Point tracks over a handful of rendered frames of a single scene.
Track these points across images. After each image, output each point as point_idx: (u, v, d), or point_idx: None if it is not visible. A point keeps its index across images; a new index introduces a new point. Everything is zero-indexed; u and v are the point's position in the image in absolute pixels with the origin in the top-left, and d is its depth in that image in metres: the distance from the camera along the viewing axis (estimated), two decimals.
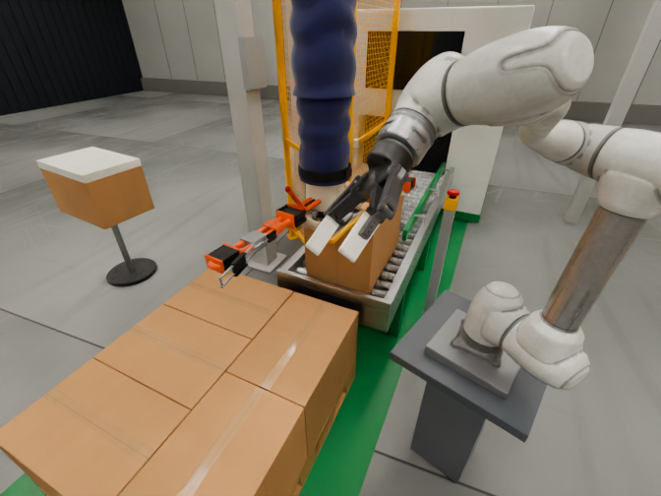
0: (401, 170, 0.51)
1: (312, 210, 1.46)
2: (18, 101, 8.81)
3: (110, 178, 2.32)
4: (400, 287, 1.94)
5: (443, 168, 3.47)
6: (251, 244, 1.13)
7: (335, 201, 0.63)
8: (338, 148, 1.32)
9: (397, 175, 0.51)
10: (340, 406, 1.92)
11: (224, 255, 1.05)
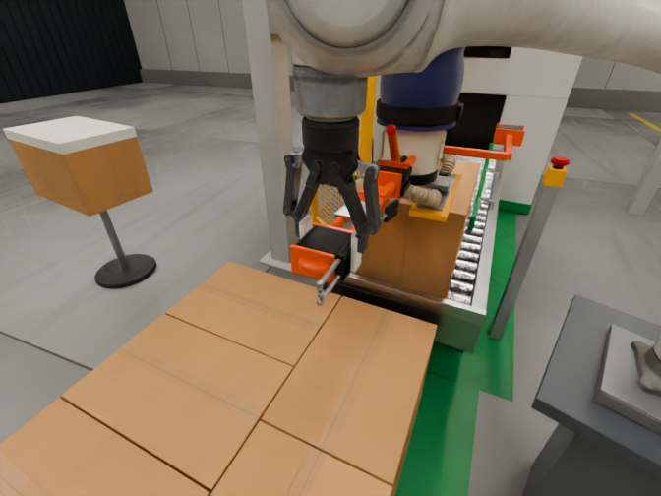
0: (289, 157, 0.50)
1: None
2: (10, 91, 8.30)
3: (97, 150, 1.81)
4: None
5: None
6: None
7: None
8: (454, 65, 0.81)
9: (291, 164, 0.50)
10: None
11: (331, 243, 0.52)
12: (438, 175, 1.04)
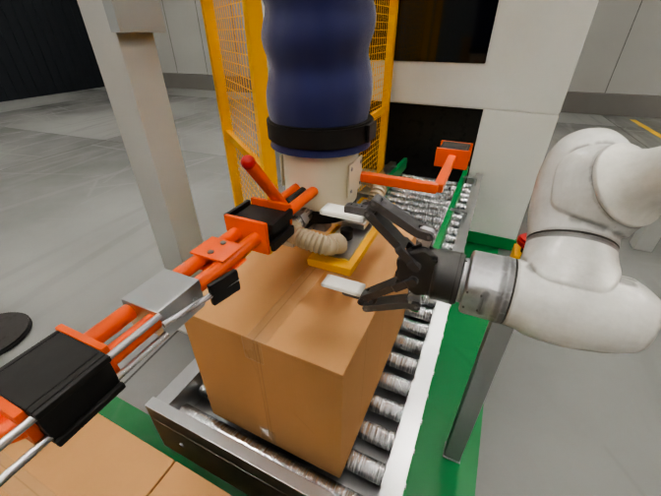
0: (415, 306, 0.53)
1: (300, 209, 0.74)
2: None
3: None
4: None
5: (466, 175, 2.40)
6: (152, 317, 0.39)
7: (389, 217, 0.46)
8: (350, 70, 0.60)
9: (408, 305, 0.53)
10: None
11: (44, 378, 0.31)
12: None
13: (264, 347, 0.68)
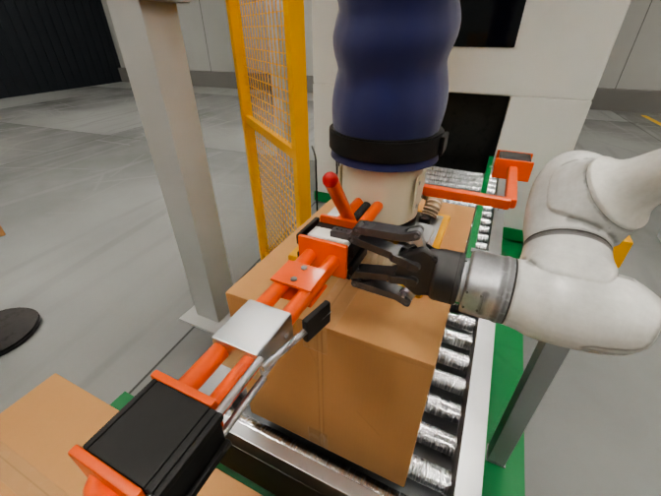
0: (404, 301, 0.53)
1: None
2: None
3: None
4: None
5: None
6: (251, 359, 0.35)
7: (375, 235, 0.48)
8: (433, 79, 0.55)
9: (398, 297, 0.53)
10: None
11: (155, 443, 0.26)
12: (416, 222, 0.78)
13: (330, 334, 0.57)
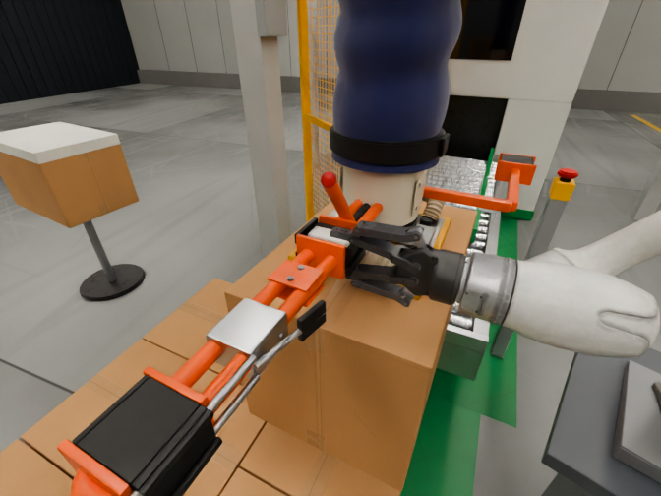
0: (403, 301, 0.53)
1: None
2: (4, 92, 8.20)
3: (77, 158, 1.71)
4: None
5: None
6: (244, 357, 0.35)
7: (375, 235, 0.48)
8: (434, 80, 0.55)
9: (397, 297, 0.53)
10: None
11: (144, 439, 0.26)
12: (417, 224, 0.78)
13: (328, 335, 0.57)
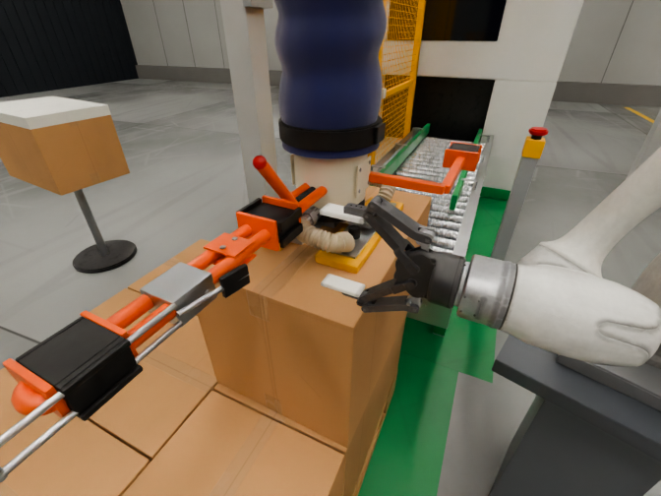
0: (414, 308, 0.52)
1: (309, 208, 0.76)
2: (3, 85, 8.25)
3: (68, 126, 1.76)
4: None
5: (480, 135, 2.91)
6: (168, 306, 0.42)
7: (388, 218, 0.46)
8: (362, 74, 0.62)
9: (407, 307, 0.53)
10: (379, 433, 1.36)
11: (71, 358, 0.34)
12: None
13: (270, 302, 0.64)
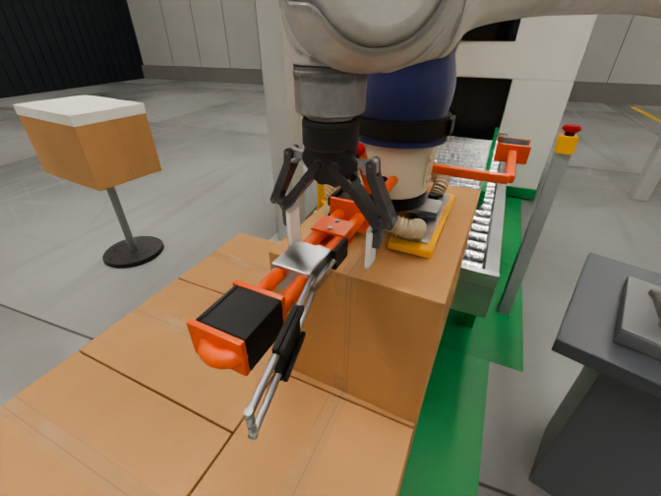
0: (289, 151, 0.49)
1: None
2: (12, 85, 8.30)
3: (107, 124, 1.81)
4: None
5: None
6: (304, 278, 0.45)
7: (386, 201, 0.47)
8: (444, 68, 0.66)
9: (289, 157, 0.50)
10: (418, 419, 1.41)
11: (247, 318, 0.37)
12: (426, 198, 0.89)
13: (358, 282, 0.70)
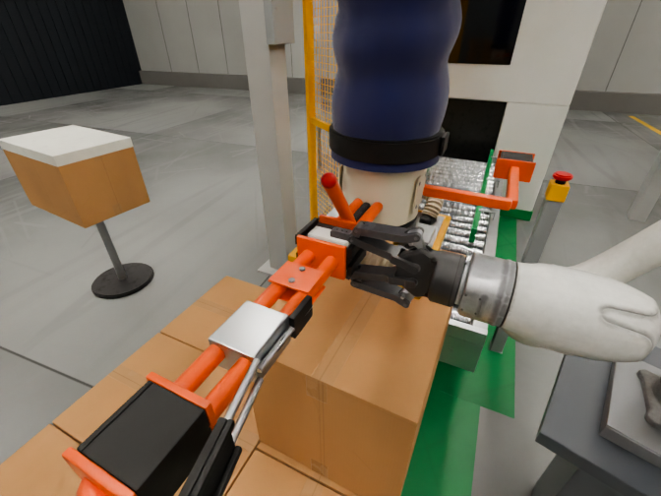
0: (403, 302, 0.53)
1: None
2: (8, 93, 8.27)
3: (92, 161, 1.78)
4: None
5: None
6: (247, 361, 0.35)
7: (375, 236, 0.48)
8: (433, 79, 0.55)
9: (397, 298, 0.53)
10: None
11: (149, 446, 0.26)
12: (417, 222, 0.78)
13: (330, 389, 0.67)
